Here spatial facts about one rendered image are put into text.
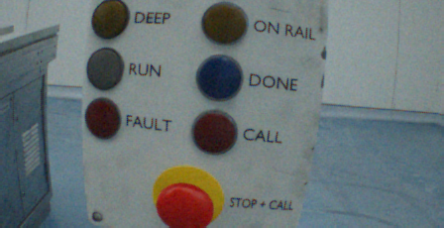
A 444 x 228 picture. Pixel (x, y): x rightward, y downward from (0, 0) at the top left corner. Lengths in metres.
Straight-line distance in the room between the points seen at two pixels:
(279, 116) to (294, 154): 0.03
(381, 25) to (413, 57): 0.51
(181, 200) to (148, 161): 0.04
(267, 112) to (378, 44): 4.17
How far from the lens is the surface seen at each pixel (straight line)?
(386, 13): 4.52
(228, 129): 0.34
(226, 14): 0.33
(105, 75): 0.35
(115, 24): 0.34
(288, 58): 0.34
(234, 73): 0.33
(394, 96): 4.68
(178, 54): 0.34
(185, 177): 0.36
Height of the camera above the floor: 1.02
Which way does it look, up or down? 13 degrees down
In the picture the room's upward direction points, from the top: 6 degrees clockwise
